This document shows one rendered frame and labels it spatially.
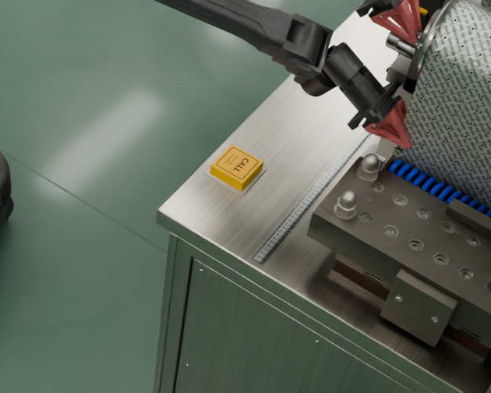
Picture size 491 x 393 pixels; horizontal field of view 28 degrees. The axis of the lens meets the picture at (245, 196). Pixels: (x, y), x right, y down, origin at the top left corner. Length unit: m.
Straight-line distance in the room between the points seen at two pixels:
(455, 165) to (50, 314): 1.35
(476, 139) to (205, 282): 0.54
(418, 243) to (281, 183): 0.32
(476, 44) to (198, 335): 0.78
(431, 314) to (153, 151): 1.62
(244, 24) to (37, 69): 1.78
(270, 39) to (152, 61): 1.77
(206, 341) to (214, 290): 0.17
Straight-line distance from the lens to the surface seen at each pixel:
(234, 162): 1.75
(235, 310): 1.76
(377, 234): 1.56
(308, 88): 1.68
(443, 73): 1.54
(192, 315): 1.86
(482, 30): 1.52
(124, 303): 2.66
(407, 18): 1.57
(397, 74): 1.68
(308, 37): 1.58
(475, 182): 1.64
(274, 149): 1.82
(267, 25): 1.56
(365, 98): 1.61
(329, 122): 1.89
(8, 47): 3.35
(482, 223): 1.61
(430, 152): 1.64
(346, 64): 1.60
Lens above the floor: 2.20
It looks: 49 degrees down
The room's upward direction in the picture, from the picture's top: 11 degrees clockwise
